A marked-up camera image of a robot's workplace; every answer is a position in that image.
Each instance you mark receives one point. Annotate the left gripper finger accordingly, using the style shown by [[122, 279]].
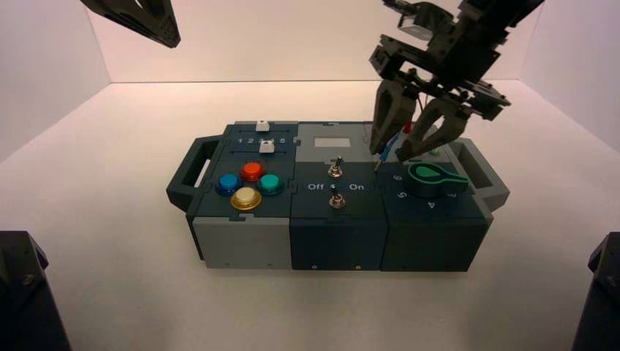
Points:
[[162, 19], [126, 14]]

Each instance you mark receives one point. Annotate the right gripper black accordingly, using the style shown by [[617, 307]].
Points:
[[455, 58]]

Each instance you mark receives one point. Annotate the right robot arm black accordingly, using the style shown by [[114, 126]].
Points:
[[513, 7]]

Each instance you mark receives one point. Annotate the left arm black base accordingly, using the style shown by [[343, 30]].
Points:
[[24, 300]]

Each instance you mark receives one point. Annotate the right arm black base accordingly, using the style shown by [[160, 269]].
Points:
[[600, 300]]

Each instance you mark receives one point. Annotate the green rotary knob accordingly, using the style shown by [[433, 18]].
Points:
[[426, 186]]

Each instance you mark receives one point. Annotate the small grey display screen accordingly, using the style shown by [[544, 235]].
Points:
[[332, 143]]

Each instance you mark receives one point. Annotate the dark teal grey control box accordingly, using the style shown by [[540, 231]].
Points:
[[339, 242]]

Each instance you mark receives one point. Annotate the white slider knob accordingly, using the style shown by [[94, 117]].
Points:
[[262, 126], [266, 147]]

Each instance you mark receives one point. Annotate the teal push button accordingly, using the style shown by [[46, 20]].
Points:
[[270, 183]]

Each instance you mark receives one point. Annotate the red push button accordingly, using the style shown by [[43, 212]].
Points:
[[252, 170]]

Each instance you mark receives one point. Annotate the blue push button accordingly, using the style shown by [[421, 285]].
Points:
[[228, 183]]

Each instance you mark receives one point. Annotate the yellow push button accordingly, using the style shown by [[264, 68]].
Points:
[[245, 197]]

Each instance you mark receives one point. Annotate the metal toggle switch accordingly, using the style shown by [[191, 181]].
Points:
[[336, 201], [333, 170]]

